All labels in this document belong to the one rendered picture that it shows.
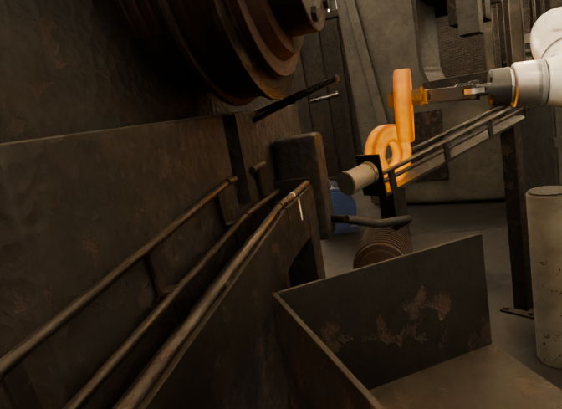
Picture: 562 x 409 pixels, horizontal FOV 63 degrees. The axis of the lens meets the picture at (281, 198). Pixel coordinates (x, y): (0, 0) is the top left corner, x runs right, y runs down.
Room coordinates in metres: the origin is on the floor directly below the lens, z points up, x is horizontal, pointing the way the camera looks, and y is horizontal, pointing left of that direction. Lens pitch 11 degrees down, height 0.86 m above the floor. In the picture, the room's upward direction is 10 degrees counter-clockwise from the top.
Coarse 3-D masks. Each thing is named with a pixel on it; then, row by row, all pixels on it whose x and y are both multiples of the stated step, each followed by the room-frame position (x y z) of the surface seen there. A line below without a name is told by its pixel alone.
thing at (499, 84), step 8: (488, 72) 0.93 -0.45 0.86; (496, 72) 0.90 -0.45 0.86; (504, 72) 0.90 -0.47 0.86; (488, 80) 0.93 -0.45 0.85; (496, 80) 0.89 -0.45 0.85; (504, 80) 0.89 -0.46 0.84; (488, 88) 0.90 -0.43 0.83; (496, 88) 0.89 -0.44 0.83; (504, 88) 0.89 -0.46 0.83; (512, 88) 0.88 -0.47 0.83; (488, 96) 0.94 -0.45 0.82; (496, 96) 0.89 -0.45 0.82; (504, 96) 0.89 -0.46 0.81; (488, 104) 0.94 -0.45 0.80; (496, 104) 0.91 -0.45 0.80; (504, 104) 0.90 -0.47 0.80
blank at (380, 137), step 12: (372, 132) 1.15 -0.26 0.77; (384, 132) 1.14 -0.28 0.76; (372, 144) 1.13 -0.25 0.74; (384, 144) 1.14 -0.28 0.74; (396, 144) 1.18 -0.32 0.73; (408, 144) 1.20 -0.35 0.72; (384, 156) 1.14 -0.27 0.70; (396, 156) 1.19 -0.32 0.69; (408, 156) 1.19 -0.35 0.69; (384, 168) 1.13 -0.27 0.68; (396, 180) 1.16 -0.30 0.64
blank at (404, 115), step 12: (396, 72) 0.96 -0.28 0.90; (408, 72) 0.94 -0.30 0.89; (396, 84) 0.93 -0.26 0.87; (408, 84) 0.92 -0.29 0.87; (396, 96) 0.92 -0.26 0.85; (408, 96) 0.91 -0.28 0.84; (396, 108) 0.91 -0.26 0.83; (408, 108) 0.91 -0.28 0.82; (396, 120) 0.92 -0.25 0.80; (408, 120) 0.91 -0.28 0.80; (396, 132) 0.94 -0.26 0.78; (408, 132) 0.93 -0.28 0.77
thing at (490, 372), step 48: (480, 240) 0.40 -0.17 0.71; (336, 288) 0.36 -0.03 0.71; (384, 288) 0.37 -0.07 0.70; (432, 288) 0.38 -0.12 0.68; (480, 288) 0.40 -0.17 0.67; (288, 336) 0.32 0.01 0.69; (336, 336) 0.35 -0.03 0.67; (384, 336) 0.37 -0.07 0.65; (432, 336) 0.38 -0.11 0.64; (480, 336) 0.40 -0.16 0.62; (336, 384) 0.23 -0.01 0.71; (384, 384) 0.37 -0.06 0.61; (432, 384) 0.36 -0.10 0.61; (480, 384) 0.35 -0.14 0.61; (528, 384) 0.34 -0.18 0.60
